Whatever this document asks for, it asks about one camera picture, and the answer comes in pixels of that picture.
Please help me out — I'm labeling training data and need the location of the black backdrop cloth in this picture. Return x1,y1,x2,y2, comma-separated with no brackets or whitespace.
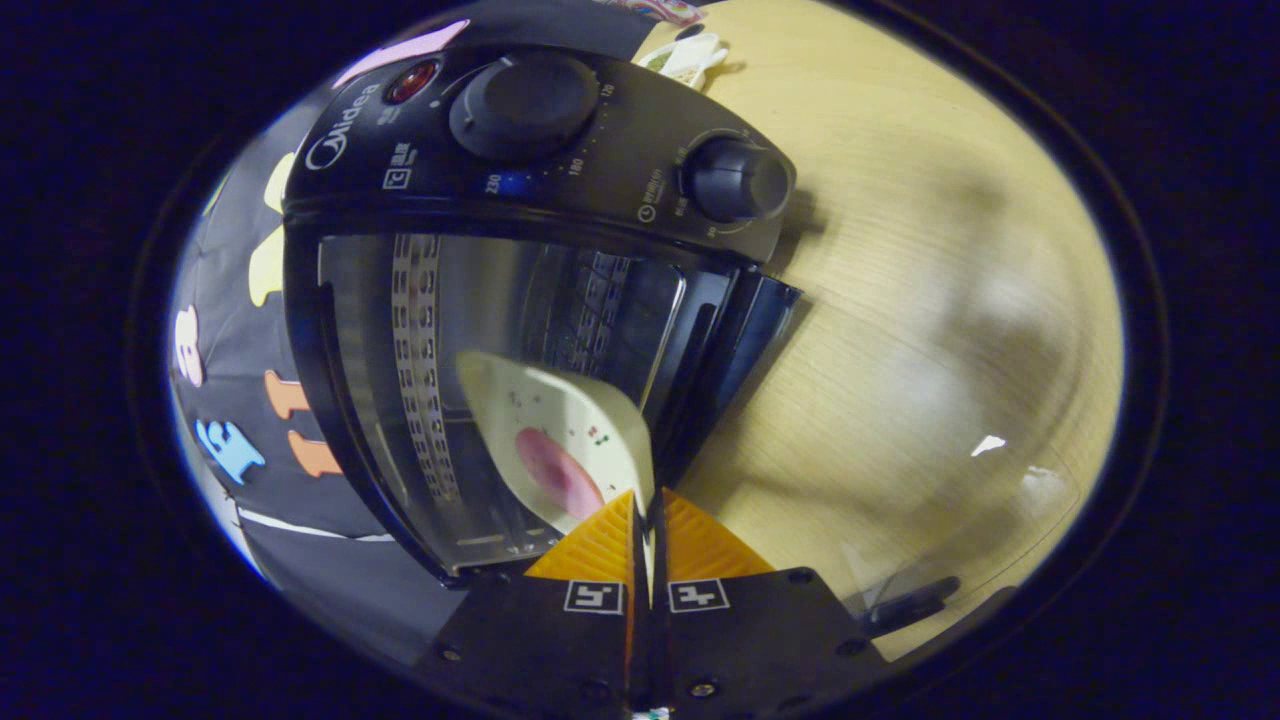
168,0,691,666

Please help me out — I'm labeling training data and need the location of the cream food plate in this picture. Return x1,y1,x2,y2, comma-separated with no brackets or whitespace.
455,350,656,536

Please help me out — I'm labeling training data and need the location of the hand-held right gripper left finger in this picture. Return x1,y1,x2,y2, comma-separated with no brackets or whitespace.
415,490,641,716

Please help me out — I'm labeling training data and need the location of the pink meat slice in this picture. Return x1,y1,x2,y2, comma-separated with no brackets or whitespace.
515,428,606,521

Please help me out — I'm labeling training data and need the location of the white divided dish of grains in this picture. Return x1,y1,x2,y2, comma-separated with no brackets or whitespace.
640,32,731,89

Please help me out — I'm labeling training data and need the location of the black electric oven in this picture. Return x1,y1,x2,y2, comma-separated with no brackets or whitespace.
282,45,803,586

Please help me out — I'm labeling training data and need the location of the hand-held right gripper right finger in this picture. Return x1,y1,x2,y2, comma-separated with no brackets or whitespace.
655,488,891,711

